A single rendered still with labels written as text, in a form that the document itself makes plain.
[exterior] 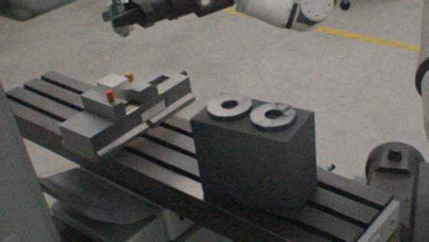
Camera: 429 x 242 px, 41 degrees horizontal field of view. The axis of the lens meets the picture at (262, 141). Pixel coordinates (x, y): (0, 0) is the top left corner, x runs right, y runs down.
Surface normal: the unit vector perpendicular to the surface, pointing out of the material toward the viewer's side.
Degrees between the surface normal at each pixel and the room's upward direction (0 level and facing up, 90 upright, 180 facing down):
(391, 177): 0
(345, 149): 0
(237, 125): 0
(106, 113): 90
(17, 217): 89
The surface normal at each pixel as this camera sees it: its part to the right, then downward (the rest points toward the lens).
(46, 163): -0.08, -0.83
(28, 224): 0.82, 0.22
